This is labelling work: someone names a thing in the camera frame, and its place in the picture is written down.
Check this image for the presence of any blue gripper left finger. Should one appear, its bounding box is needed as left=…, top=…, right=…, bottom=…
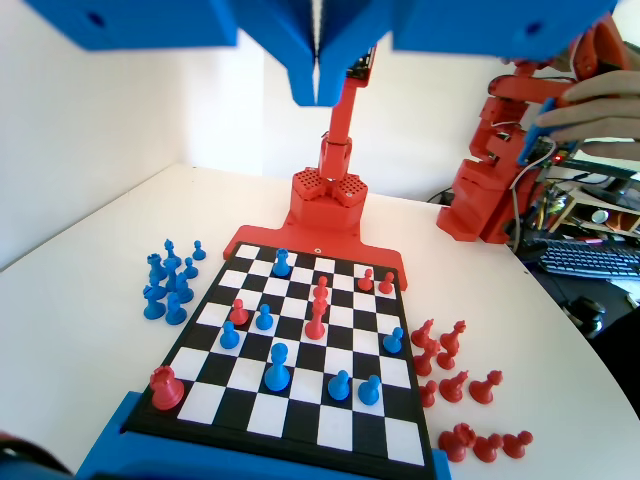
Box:
left=222, top=0, right=319, bottom=107

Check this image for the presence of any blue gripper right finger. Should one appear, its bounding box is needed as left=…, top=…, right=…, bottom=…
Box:
left=318, top=0, right=409, bottom=107

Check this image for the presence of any red leader arm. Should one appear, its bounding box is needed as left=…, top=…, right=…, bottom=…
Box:
left=434, top=14, right=634, bottom=246

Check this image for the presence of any blue trigger lever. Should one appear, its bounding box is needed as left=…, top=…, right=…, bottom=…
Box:
left=516, top=97, right=557, bottom=166

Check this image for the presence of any blue chess rook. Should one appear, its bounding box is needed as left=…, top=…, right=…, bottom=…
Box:
left=272, top=248, right=292, bottom=279
left=145, top=253, right=169, bottom=284

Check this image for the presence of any blue chess knight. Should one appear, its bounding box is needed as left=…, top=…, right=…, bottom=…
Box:
left=163, top=257, right=182, bottom=294
left=164, top=291, right=188, bottom=325

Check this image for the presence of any red chess king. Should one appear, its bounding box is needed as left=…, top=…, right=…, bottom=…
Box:
left=304, top=297, right=330, bottom=341

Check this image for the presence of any red chess rook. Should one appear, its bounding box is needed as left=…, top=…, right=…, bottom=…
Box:
left=149, top=364, right=185, bottom=411
left=438, top=422, right=477, bottom=463

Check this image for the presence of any person's hand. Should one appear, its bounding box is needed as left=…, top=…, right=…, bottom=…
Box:
left=534, top=69, right=640, bottom=160

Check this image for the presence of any wooden desk organizer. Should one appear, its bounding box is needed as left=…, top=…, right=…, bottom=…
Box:
left=547, top=187, right=640, bottom=236

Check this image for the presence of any black monitor stand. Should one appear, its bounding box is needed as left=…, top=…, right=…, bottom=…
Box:
left=569, top=158, right=640, bottom=200

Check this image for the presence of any black computer keyboard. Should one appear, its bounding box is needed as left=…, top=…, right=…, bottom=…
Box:
left=538, top=238, right=640, bottom=281

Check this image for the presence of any black computer mouse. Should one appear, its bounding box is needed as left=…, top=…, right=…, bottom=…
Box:
left=563, top=295, right=608, bottom=339

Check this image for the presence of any black and white chessboard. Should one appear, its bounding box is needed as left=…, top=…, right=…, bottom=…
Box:
left=122, top=241, right=436, bottom=469

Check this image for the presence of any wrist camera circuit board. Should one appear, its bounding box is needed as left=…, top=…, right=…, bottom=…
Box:
left=348, top=45, right=377, bottom=81

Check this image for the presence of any grey cable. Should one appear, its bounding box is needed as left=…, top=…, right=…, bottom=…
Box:
left=507, top=164, right=534, bottom=251

